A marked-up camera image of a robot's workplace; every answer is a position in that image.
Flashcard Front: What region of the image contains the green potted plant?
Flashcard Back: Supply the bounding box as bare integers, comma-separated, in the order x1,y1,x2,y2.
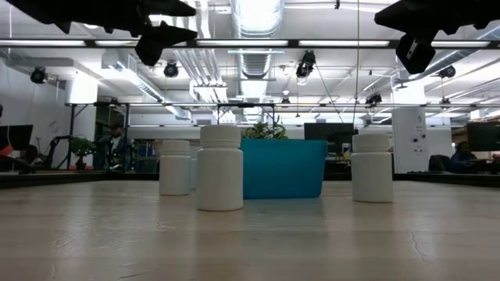
68,136,95,172

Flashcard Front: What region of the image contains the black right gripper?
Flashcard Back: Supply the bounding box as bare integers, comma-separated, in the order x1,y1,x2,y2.
373,0,500,75

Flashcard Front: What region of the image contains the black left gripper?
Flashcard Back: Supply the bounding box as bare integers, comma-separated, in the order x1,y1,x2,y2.
54,0,199,66

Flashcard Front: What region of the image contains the black background metal frame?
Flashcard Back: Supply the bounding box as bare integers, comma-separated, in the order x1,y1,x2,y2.
64,101,132,169
216,102,277,126

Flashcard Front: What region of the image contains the black office chair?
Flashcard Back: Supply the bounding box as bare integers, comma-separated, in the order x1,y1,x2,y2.
428,155,448,173

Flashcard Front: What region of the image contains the thin hanging cord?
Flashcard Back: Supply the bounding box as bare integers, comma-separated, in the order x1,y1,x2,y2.
352,0,361,125

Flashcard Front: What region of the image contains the person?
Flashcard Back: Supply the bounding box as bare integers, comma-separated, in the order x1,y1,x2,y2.
449,140,480,175
21,144,45,168
95,123,133,171

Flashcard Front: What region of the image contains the small green fern plant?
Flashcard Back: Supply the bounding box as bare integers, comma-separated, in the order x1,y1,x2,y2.
242,121,289,141

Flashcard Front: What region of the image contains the white pill bottle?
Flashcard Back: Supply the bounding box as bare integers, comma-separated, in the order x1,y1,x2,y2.
196,124,245,212
190,146,198,191
159,139,192,197
350,133,395,204

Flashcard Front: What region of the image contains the black monitor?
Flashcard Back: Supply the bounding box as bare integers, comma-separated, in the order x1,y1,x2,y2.
303,123,357,155
0,124,34,151
466,122,500,152

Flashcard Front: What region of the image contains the black metal table frame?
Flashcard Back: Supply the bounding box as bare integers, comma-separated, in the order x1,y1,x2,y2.
0,171,500,190

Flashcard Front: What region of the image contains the black overhead light bar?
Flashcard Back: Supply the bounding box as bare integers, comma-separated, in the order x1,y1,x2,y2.
0,37,500,50

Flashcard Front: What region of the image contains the teal plastic basket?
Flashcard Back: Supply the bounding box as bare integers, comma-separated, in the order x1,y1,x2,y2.
240,138,328,201

